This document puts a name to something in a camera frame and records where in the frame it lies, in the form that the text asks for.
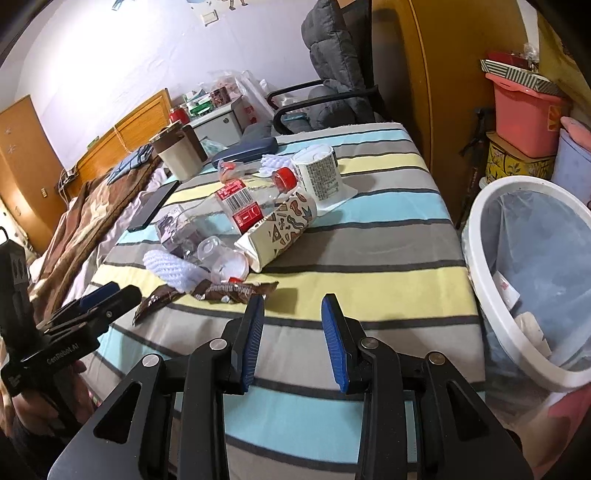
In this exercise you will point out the wooden wardrobe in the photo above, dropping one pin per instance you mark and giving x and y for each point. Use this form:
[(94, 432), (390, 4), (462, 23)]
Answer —
[(443, 92)]

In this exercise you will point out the pink plastic bucket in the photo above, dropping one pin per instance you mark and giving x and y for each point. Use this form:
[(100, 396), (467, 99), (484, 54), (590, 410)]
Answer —
[(526, 120)]

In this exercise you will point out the lavender bucket pink lid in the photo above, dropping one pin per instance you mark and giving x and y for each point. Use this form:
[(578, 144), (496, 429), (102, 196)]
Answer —
[(572, 161)]

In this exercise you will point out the clear plastic bottle red label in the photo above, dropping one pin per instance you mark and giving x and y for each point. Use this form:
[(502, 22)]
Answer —
[(240, 205)]

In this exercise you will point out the grey cushioned armchair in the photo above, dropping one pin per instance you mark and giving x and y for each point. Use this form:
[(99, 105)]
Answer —
[(295, 87)]

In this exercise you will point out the person's left hand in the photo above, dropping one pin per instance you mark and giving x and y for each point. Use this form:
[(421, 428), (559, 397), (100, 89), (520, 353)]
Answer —
[(32, 410)]

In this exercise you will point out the clear jelly cup red lid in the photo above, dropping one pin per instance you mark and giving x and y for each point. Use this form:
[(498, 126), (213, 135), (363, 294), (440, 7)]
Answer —
[(221, 261), (228, 170)]

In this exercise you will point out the wooden bed headboard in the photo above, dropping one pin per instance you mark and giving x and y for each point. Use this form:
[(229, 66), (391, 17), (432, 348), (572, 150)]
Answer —
[(138, 115)]

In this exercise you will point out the white foam net sleeve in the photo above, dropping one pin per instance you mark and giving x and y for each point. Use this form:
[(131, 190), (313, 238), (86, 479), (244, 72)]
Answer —
[(173, 270), (274, 164)]

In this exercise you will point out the white nightstand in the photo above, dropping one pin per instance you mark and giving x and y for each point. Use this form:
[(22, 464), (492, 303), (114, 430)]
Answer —
[(217, 124)]

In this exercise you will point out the dark blue glasses case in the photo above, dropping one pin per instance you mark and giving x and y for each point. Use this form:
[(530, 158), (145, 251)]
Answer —
[(247, 148)]

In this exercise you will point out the yellow patterned tin box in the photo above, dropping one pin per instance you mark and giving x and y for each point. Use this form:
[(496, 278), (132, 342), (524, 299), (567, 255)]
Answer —
[(508, 164)]

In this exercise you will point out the wooden door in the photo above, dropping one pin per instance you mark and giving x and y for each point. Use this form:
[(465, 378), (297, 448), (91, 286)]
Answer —
[(23, 161)]

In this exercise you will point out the black folded tripod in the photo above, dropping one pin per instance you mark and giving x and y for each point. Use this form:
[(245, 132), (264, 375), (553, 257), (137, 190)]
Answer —
[(475, 138)]

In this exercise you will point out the brown patterned blanket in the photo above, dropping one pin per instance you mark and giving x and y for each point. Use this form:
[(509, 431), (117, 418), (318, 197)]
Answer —
[(83, 221)]

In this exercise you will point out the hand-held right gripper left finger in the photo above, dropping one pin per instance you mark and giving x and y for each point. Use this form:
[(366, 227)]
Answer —
[(253, 337)]

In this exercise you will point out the striped gift box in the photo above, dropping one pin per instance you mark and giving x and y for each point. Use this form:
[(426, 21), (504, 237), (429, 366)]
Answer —
[(512, 74)]

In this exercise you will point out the black smartphone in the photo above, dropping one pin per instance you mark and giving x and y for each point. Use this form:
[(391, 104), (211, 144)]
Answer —
[(152, 207)]

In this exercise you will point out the white wall switch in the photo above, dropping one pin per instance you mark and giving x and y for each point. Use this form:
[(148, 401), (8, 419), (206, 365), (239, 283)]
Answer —
[(208, 17)]

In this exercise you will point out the white plastic bag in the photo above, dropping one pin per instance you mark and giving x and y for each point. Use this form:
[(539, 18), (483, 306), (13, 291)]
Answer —
[(254, 97)]

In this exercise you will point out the brown snack wrapper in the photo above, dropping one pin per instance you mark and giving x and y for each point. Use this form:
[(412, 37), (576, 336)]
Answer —
[(152, 302), (235, 290)]

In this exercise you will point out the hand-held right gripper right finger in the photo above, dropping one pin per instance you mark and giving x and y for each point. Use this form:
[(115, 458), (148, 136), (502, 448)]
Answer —
[(333, 337)]

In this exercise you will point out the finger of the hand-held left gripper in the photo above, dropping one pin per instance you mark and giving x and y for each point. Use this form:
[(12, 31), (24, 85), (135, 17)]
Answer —
[(99, 293), (115, 302)]

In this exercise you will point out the patterned paper cup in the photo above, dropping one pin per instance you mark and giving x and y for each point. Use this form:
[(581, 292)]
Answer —
[(277, 230)]

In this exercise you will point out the red jar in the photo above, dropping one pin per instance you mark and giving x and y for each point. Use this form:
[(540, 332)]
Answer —
[(179, 115)]

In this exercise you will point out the folded blue cloth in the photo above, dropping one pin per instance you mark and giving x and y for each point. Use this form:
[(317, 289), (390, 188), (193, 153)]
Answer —
[(131, 159)]

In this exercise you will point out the white paper tub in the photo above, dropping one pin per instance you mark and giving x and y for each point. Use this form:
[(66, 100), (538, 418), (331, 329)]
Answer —
[(318, 177)]

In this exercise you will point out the beige jug brown lid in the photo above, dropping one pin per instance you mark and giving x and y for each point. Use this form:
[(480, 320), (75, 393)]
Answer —
[(178, 157)]

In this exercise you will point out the white trash bin clear bag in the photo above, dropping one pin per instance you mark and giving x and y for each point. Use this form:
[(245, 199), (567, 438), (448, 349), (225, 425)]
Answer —
[(489, 258)]

